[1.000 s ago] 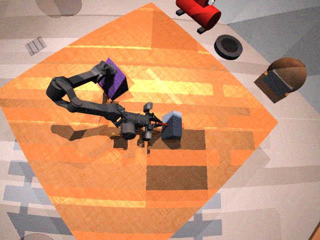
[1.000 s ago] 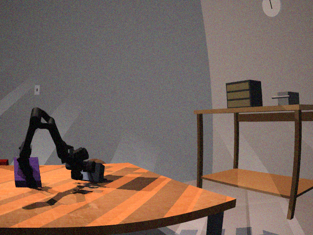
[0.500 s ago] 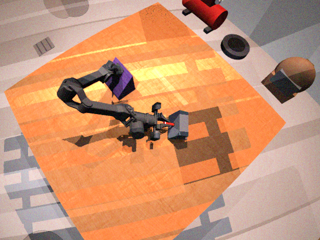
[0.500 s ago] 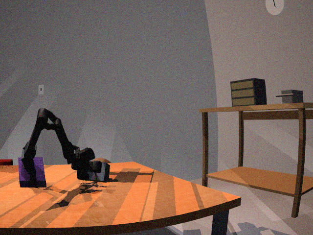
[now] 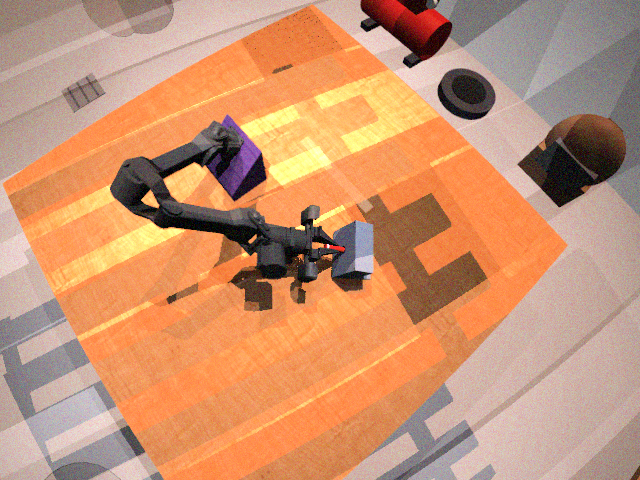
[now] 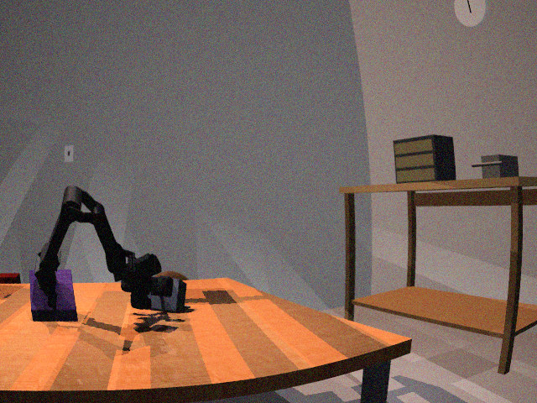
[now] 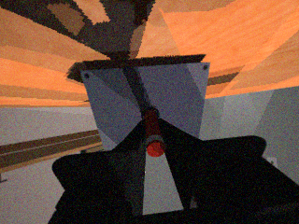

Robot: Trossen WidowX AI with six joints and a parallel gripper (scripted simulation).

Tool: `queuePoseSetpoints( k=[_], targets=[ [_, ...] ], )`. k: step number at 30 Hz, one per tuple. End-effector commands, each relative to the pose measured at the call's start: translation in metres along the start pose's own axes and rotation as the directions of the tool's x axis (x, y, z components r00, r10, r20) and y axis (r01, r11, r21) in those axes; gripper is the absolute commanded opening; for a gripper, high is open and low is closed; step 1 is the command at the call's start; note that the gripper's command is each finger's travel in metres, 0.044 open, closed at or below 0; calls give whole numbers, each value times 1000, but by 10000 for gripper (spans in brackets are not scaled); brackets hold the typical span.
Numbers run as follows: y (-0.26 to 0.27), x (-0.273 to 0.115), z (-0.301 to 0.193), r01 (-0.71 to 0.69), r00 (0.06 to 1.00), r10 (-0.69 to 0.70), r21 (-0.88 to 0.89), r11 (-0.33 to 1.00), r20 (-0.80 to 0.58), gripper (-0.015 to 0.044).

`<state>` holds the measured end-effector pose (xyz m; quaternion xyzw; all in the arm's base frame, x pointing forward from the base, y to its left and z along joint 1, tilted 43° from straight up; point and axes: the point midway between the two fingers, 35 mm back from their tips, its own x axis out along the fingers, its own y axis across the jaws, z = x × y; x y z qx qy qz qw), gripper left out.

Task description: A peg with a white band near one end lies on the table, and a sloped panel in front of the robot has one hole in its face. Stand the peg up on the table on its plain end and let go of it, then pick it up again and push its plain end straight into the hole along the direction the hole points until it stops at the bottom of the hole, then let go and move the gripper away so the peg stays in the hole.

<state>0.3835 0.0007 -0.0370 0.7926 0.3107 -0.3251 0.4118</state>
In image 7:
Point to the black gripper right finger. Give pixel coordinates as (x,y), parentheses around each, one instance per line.
(187,156)

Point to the dark red peg with grey band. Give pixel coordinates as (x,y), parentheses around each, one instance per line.
(154,140)

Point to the grey sloped panel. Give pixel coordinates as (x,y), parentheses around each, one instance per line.
(119,97)

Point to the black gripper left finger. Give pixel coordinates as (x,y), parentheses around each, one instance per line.
(124,162)

